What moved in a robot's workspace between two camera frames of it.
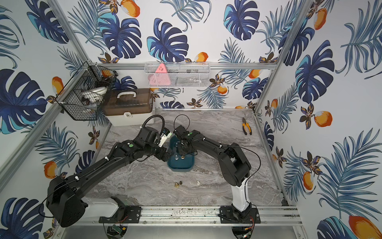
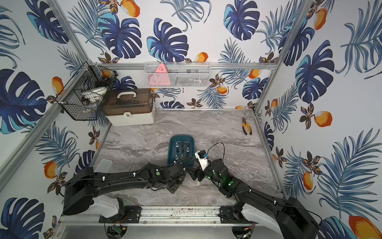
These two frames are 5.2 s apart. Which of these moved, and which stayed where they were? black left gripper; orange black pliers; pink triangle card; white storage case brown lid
Moved: black left gripper
Stayed: pink triangle card; white storage case brown lid; orange black pliers
